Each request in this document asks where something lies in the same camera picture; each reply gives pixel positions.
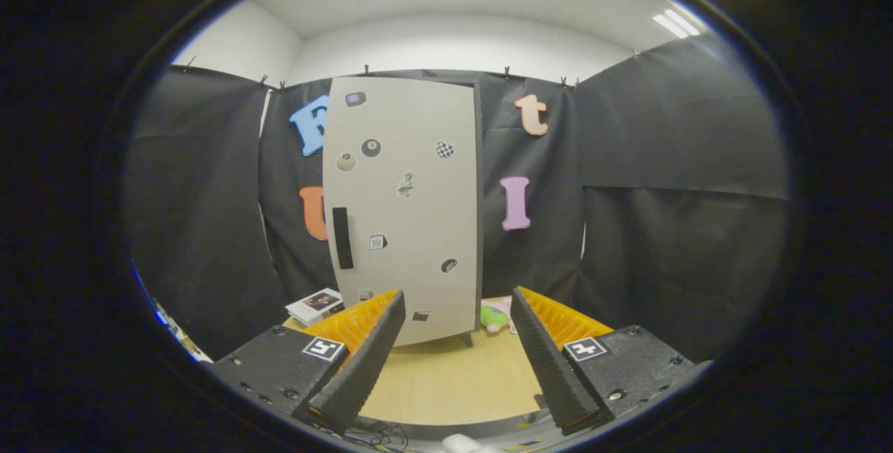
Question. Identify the green pink plush toy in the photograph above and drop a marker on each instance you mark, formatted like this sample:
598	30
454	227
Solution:
494	317

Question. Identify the white printed box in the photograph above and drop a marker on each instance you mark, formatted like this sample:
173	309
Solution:
317	305

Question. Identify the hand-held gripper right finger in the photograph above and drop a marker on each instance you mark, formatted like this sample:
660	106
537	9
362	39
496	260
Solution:
548	362

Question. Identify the grey shoe cabinet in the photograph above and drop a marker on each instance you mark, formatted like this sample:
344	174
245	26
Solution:
479	195

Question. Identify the small ceiling light panel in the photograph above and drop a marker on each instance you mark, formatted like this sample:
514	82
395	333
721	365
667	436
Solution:
677	23

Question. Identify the light grey shoe cabinet door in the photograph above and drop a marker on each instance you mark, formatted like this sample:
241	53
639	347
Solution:
411	229

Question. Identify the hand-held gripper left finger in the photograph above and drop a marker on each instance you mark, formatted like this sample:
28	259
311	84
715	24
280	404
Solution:
366	369

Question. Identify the black backdrop cloth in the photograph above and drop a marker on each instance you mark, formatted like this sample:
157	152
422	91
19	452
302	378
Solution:
663	181

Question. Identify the blue white sheet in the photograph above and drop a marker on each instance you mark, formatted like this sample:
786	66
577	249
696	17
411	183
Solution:
150	299

